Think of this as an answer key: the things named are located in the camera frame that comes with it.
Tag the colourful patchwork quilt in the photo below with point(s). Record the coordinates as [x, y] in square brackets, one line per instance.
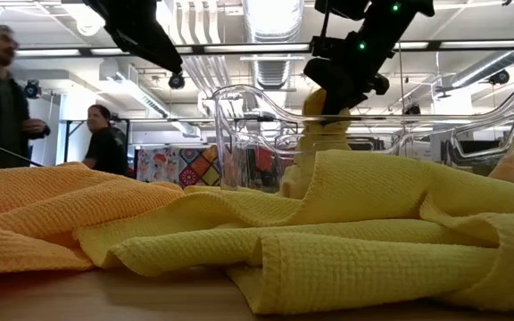
[199, 171]

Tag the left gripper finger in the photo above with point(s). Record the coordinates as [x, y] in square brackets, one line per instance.
[154, 49]

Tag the white floral print cloth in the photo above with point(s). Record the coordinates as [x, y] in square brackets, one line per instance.
[159, 165]

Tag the orange microfiber towel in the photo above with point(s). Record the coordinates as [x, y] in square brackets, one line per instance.
[504, 171]
[60, 209]

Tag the white pipe bundle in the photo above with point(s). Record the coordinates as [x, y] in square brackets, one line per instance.
[208, 76]

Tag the white rectangular air duct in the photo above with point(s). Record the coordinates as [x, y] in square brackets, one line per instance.
[150, 104]

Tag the black overhead light bar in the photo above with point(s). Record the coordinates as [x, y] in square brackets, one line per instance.
[257, 47]

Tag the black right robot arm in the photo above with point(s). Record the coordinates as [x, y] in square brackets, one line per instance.
[386, 27]

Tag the ribbed silver ventilation duct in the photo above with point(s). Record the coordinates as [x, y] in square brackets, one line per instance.
[272, 73]

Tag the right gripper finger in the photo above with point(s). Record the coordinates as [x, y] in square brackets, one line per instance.
[332, 102]
[347, 100]

